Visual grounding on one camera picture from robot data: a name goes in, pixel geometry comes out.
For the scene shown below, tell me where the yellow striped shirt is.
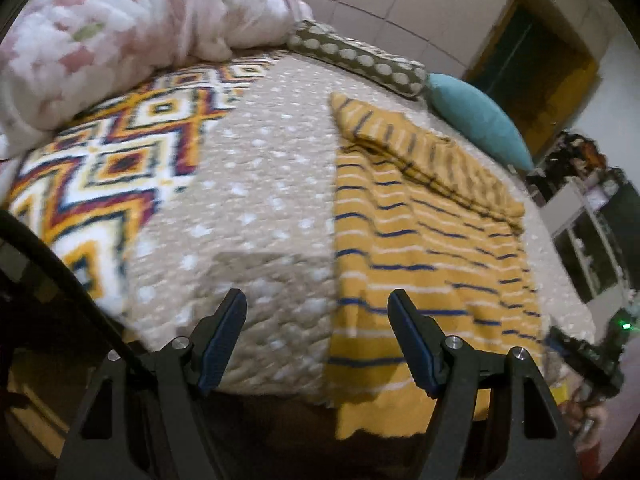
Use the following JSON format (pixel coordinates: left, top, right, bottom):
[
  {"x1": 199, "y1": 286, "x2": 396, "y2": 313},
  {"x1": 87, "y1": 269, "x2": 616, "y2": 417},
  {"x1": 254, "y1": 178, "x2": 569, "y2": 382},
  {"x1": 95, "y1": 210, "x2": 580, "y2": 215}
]
[{"x1": 322, "y1": 91, "x2": 551, "y2": 441}]

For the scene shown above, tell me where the pink floral comforter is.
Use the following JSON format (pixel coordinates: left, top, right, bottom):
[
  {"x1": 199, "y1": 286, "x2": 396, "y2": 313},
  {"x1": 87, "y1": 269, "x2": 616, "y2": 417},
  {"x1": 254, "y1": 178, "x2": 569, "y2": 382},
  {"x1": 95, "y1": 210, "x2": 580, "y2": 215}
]
[{"x1": 0, "y1": 0, "x2": 315, "y2": 161}]

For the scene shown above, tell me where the white shelf unit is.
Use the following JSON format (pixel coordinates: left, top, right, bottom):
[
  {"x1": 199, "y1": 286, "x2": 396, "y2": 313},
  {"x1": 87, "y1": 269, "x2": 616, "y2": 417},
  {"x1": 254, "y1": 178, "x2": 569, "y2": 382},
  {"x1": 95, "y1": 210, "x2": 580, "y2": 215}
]
[{"x1": 539, "y1": 180, "x2": 632, "y2": 318}]

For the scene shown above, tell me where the teal pillow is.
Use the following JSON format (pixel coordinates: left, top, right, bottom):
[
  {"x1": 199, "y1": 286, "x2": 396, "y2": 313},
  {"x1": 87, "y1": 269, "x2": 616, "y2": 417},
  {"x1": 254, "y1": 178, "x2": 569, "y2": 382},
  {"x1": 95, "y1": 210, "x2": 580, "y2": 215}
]
[{"x1": 427, "y1": 73, "x2": 535, "y2": 173}]

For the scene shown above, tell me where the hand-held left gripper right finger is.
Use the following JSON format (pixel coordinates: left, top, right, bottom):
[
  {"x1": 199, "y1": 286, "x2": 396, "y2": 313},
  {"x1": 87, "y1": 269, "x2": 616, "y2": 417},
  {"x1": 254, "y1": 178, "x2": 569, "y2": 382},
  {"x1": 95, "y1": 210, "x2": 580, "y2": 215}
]
[{"x1": 387, "y1": 288, "x2": 583, "y2": 480}]

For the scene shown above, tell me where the olive polka dot pillow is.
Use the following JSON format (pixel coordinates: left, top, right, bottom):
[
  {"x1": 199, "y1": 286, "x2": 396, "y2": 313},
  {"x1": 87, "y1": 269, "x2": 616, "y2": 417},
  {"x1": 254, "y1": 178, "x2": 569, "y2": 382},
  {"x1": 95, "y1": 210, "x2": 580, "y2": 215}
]
[{"x1": 286, "y1": 20, "x2": 430, "y2": 100}]

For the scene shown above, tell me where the diamond patterned blanket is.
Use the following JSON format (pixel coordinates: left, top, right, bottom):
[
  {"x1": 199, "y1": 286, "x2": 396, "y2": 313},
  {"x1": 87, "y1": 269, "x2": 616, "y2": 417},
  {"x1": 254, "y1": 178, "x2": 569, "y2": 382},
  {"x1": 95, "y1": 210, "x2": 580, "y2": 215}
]
[{"x1": 5, "y1": 55, "x2": 281, "y2": 317}]

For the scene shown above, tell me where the dark doorway with yellow frame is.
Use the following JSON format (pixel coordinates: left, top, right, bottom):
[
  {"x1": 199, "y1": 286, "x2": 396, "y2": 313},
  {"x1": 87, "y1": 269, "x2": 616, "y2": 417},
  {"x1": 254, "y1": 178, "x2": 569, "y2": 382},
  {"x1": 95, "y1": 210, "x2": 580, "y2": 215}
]
[{"x1": 462, "y1": 0, "x2": 603, "y2": 158}]

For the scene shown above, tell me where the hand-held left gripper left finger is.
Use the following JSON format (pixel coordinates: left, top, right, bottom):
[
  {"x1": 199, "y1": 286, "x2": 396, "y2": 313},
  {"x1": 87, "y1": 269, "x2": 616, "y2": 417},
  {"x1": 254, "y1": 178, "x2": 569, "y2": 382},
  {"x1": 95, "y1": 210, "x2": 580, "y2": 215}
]
[{"x1": 55, "y1": 288, "x2": 248, "y2": 480}]

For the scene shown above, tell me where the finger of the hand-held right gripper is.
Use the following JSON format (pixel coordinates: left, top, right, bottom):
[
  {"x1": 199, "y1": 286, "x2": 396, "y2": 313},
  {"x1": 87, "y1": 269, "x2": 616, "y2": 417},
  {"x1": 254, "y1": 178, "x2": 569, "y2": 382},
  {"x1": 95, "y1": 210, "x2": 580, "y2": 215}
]
[{"x1": 549, "y1": 326, "x2": 613, "y2": 401}]

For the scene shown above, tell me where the beige dotted blanket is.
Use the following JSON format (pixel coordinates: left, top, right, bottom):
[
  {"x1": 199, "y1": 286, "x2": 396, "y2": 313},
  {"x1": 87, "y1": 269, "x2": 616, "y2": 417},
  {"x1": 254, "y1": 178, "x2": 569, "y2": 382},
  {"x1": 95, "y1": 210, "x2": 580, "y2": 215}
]
[{"x1": 120, "y1": 52, "x2": 598, "y2": 411}]

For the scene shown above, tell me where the person's right hand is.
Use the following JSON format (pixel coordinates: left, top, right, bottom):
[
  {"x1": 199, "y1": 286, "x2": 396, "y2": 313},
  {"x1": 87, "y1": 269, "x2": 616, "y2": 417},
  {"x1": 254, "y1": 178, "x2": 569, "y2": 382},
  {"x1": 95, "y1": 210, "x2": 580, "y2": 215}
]
[{"x1": 570, "y1": 397, "x2": 610, "y2": 466}]

